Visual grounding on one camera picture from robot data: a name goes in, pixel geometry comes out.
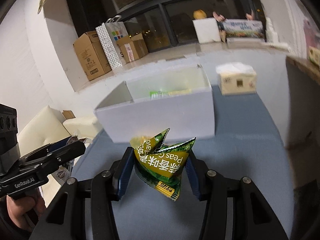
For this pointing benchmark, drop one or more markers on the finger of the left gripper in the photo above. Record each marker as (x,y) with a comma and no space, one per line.
(64,154)
(59,144)

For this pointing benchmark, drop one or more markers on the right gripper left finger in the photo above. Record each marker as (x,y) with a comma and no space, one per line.
(65,216)

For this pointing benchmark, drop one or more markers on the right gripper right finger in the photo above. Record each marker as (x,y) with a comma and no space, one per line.
(253,217)

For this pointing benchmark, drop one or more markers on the green triangular pea packet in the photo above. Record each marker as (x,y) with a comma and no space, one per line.
(160,165)

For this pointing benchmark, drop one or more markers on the green snack packet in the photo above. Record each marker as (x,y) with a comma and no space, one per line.
(159,94)

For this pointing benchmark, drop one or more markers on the left hand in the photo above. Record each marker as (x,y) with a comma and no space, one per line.
(17,209)

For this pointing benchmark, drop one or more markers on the cream sofa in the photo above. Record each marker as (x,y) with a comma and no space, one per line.
(49,126)

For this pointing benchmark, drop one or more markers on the brown side cabinet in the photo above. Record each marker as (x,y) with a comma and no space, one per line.
(303,80)

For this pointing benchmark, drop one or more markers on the large brown cardboard box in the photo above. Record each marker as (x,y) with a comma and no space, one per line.
(91,55)

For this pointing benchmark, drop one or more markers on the small open cardboard box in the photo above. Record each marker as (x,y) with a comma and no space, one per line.
(132,48)

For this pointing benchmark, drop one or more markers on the white cardboard box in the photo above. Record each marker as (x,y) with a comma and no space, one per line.
(129,112)

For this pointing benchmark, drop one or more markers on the white dotted paper bag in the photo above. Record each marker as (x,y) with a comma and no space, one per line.
(109,33)

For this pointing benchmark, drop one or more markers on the tissue pack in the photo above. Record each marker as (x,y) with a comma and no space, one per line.
(236,78)

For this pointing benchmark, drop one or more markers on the white foam box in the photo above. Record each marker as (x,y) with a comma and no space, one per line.
(207,30)

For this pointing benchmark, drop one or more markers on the orange round fruit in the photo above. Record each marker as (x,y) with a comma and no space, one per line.
(199,14)

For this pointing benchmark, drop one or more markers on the white plastic bottle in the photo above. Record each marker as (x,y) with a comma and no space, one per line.
(271,35)

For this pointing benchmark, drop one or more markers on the printed long flat box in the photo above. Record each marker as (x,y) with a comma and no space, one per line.
(236,28)

